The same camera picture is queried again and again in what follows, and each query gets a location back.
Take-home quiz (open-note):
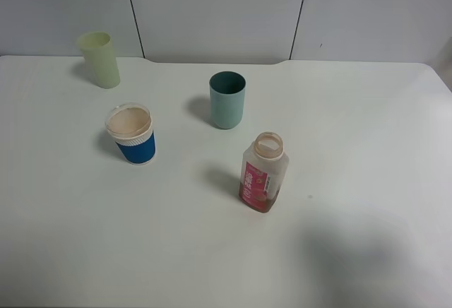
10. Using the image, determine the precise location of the clear bottle pink label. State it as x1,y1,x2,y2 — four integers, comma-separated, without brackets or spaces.
239,131,290,213

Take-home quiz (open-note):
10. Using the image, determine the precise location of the teal plastic cup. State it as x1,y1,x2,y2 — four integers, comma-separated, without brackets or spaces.
209,71,246,129

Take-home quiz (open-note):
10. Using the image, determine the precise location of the blue sleeved paper cup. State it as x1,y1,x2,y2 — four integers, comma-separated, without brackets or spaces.
105,103,156,165

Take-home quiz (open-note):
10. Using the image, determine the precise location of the pale green plastic cup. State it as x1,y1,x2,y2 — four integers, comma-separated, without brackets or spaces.
76,31,120,89

